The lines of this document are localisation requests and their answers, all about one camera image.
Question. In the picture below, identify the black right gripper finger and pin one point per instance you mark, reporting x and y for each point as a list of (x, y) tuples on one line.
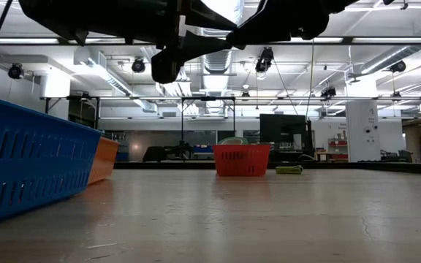
[(269, 25)]

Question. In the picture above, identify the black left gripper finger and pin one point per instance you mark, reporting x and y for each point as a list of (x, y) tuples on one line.
[(203, 43), (207, 16)]

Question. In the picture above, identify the black background robot arm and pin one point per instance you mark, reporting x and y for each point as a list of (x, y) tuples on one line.
[(159, 153)]

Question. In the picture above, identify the black ceiling spotlight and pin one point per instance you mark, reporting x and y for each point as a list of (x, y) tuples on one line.
[(265, 60), (138, 65), (328, 92), (398, 66), (15, 71)]

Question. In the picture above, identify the black monitor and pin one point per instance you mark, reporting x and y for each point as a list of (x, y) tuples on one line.
[(283, 131)]

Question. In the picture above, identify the white pillar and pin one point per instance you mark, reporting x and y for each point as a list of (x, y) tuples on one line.
[(360, 120)]

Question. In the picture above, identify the red plastic basket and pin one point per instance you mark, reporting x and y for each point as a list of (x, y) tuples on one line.
[(241, 170)]

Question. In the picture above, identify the red storage shelf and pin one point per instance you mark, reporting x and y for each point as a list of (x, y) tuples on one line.
[(338, 149)]

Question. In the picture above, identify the orange plastic basket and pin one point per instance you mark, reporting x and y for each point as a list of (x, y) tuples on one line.
[(102, 160)]

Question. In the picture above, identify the small yellow-green packet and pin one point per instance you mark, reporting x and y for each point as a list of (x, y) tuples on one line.
[(289, 170)]

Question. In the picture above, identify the blue plastic basket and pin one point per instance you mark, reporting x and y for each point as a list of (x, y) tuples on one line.
[(31, 164)]

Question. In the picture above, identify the silver ventilation duct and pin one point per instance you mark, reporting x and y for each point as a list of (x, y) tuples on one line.
[(216, 65)]

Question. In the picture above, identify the black background rig frame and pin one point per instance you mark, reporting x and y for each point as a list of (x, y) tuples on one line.
[(141, 98)]

